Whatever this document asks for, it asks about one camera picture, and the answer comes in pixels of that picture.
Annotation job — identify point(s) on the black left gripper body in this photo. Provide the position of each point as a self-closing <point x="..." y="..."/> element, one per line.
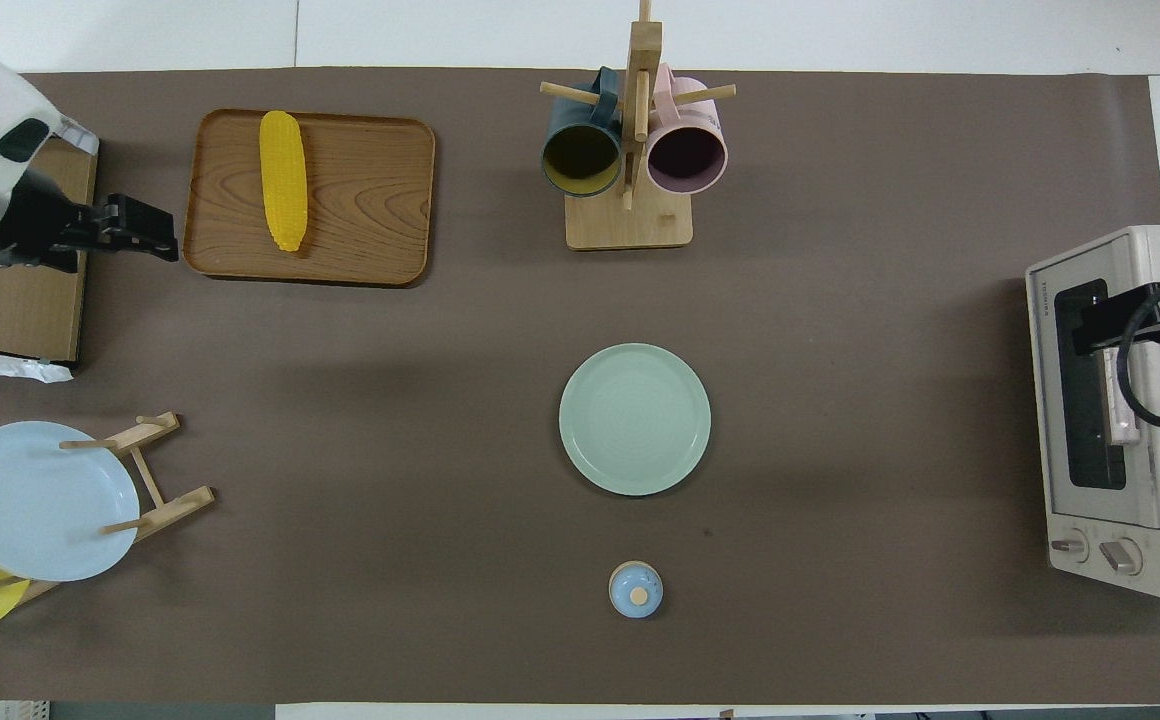
<point x="100" y="225"/>

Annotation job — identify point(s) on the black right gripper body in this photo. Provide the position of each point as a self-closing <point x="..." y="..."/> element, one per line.
<point x="1130" y="312"/>

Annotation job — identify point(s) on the yellow corn cob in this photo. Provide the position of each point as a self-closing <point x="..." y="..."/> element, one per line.
<point x="283" y="180"/>

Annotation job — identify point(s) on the toaster oven glass door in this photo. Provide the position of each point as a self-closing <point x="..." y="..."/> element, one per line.
<point x="1050" y="420"/>

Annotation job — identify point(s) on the pale green plate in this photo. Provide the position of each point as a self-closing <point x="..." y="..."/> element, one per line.
<point x="635" y="420"/>

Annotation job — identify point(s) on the beige oven knob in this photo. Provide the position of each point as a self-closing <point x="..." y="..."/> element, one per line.
<point x="1122" y="556"/>
<point x="1070" y="546"/>

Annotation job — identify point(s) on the brown wooden tray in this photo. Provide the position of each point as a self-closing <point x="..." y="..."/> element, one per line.
<point x="360" y="200"/>

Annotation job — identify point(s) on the wooden plate rack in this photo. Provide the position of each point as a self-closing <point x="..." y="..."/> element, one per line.
<point x="165" y="500"/>

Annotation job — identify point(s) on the light blue plate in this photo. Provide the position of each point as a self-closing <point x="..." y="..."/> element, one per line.
<point x="40" y="500"/>

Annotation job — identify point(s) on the brown table mat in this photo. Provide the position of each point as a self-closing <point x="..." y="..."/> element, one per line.
<point x="840" y="300"/>

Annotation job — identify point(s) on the dark teal mug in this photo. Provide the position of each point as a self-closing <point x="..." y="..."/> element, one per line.
<point x="581" y="160"/>

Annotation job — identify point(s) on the wooden mug tree stand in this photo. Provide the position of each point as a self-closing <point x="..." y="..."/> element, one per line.
<point x="630" y="222"/>

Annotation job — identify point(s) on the pink mug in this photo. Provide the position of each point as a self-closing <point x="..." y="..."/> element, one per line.
<point x="686" y="155"/>

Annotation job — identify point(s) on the small blue call bell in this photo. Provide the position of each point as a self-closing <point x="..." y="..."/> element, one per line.
<point x="635" y="590"/>

